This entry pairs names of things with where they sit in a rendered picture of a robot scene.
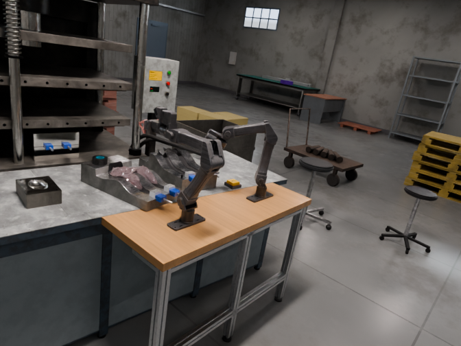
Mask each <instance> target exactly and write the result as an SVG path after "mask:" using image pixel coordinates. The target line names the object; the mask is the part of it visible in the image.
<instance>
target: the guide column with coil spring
mask: <svg viewBox="0 0 461 346"><path fill-rule="evenodd" d="M5 4H15V5H17V2H13V1H5ZM5 8H9V9H18V8H17V6H8V5H5ZM5 13H13V14H18V11H12V10H6V11H5ZM5 17H8V18H18V15H6V16H5ZM6 22H15V23H18V20H12V19H6ZM6 26H9V27H18V26H19V24H6ZM18 30H19V29H13V28H6V31H18ZM7 35H12V36H18V35H19V33H9V32H7ZM7 39H8V40H19V38H18V37H7ZM7 44H19V41H17V42H16V41H7ZM8 48H19V46H11V45H8ZM8 52H19V50H8ZM8 55H10V56H20V54H8ZM8 68H9V81H10V105H11V118H12V142H13V154H14V164H18V165H20V164H24V163H25V159H24V144H23V114H22V99H21V69H20V59H17V58H8Z"/></svg>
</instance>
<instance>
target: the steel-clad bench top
mask: <svg viewBox="0 0 461 346"><path fill-rule="evenodd" d="M223 153H224V160H225V164H224V167H222V168H220V170H219V171H218V172H219V174H217V176H219V178H218V177H217V182H216V187H215V188H213V189H206V190H202V191H200V193H199V196H198V198H199V197H203V196H209V195H213V194H219V193H223V192H229V191H233V190H236V189H231V188H229V187H227V186H225V185H224V182H227V180H230V179H235V180H237V181H239V182H240V183H239V184H241V188H237V189H243V188H247V187H253V186H257V184H256V181H255V172H256V171H257V168H258V167H259V166H258V165H256V164H254V163H251V162H249V161H247V160H245V159H243V158H241V157H239V156H236V155H234V154H232V153H230V152H227V151H225V150H223ZM190 155H191V156H192V157H193V159H194V161H195V162H196V163H197V164H198V165H199V166H200V157H201V156H200V155H197V154H190ZM39 176H50V178H51V179H52V180H53V181H54V182H55V183H56V185H57V186H58V187H59V188H60V189H61V190H62V203H61V204H57V205H49V206H44V207H36V208H31V209H27V208H26V207H25V205H24V204H23V202H22V200H21V199H20V198H19V196H18V194H17V193H16V179H21V178H33V177H39ZM267 176H268V177H267V179H266V182H265V184H267V183H274V182H278V181H284V180H287V179H286V178H284V177H282V176H279V175H278V174H275V173H273V172H271V171H269V170H268V173H267ZM138 209H139V208H138V207H135V206H134V205H131V204H129V203H127V202H125V201H123V200H120V199H118V198H116V197H114V196H111V195H110V194H107V193H106V192H103V191H101V190H99V189H97V188H94V187H92V186H90V185H88V184H86V183H83V182H82V181H81V164H79V165H66V166H58V167H50V168H36V169H29V170H15V171H8V172H0V238H4V237H8V236H11V235H17V234H21V233H27V232H31V231H37V230H41V229H48V228H52V227H58V226H61V225H65V224H71V223H75V222H81V221H85V220H91V219H96V218H101V217H104V216H111V215H114V214H120V213H124V212H128V211H134V210H138Z"/></svg>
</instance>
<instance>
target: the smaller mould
mask: <svg viewBox="0 0 461 346"><path fill-rule="evenodd" d="M16 193H17V194H18V196H19V198H20V199H21V200H22V202H23V204H24V205H25V207H26V208H27V209H31V208H36V207H44V206H49V205H57V204H61V203H62V190H61V189H60V188H59V187H58V186H57V185H56V183H55V182H54V181H53V180H52V179H51V178H50V176H39V177H33V178H21V179H16Z"/></svg>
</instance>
